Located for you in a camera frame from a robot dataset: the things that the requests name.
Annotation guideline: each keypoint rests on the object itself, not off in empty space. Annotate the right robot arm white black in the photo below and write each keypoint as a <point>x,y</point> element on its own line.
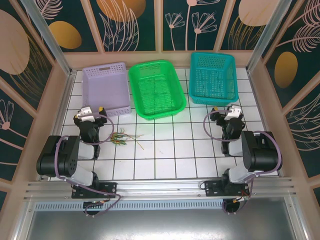
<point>262,155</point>

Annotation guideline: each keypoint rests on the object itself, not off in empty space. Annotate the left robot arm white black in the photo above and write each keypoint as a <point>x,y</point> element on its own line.
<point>47,162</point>

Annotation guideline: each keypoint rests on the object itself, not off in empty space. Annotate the lilac plastic basket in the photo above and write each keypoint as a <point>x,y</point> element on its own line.
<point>105,95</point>

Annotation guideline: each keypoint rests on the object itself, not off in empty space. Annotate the teal plastic basket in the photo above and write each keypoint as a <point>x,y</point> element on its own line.
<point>212,75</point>

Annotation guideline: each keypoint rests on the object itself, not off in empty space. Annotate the green plastic basket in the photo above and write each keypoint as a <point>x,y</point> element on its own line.
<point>155,85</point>

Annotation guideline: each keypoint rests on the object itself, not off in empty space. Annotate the brushed metal sheet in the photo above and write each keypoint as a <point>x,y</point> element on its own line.
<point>160,225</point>

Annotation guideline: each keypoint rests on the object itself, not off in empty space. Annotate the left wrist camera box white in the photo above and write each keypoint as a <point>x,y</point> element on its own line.
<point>86,113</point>

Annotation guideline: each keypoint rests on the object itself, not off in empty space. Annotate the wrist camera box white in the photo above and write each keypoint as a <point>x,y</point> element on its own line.
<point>232,113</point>
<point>86,113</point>

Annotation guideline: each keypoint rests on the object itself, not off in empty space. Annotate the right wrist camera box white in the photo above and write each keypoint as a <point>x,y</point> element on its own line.
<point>232,113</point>

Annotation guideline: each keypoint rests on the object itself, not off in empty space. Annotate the aluminium side rail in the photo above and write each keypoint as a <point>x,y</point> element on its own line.
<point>65,100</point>
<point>254,87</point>

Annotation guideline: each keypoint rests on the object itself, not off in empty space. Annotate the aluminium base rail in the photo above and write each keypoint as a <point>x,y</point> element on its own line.
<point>160,187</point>

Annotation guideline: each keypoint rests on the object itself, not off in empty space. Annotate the aluminium frame post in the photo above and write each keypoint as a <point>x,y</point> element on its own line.
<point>270,32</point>
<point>47,32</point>

